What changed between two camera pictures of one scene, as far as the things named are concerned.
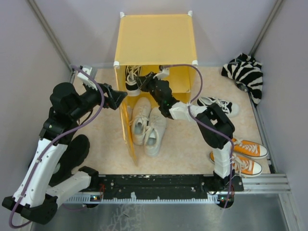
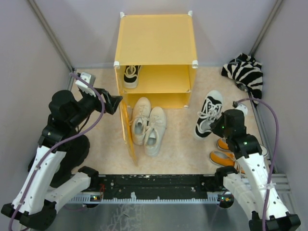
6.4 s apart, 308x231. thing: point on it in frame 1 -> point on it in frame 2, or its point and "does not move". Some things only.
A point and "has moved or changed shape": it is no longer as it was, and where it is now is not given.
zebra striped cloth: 245,69 does not move
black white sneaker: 231,109 has moved or changed shape
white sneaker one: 140,116 does not move
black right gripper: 149,79 -> 214,125
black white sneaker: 132,87 has moved or changed shape
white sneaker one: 155,131 does not move
